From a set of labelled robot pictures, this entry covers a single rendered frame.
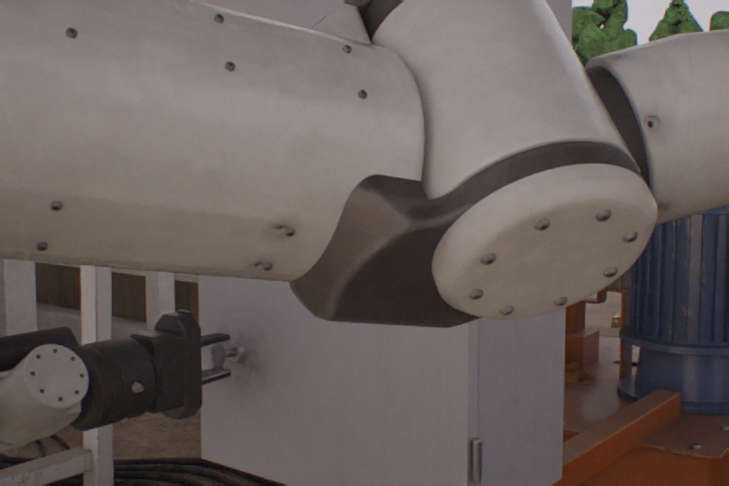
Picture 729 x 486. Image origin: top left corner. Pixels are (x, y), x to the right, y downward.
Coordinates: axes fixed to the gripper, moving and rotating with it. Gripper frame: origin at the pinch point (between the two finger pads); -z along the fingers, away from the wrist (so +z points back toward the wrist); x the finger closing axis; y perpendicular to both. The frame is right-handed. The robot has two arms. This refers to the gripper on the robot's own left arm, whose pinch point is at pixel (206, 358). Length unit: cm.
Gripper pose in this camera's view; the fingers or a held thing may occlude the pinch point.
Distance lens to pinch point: 106.8
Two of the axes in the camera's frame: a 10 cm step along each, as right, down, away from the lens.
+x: 0.0, -10.0, -0.9
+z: -6.2, 0.7, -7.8
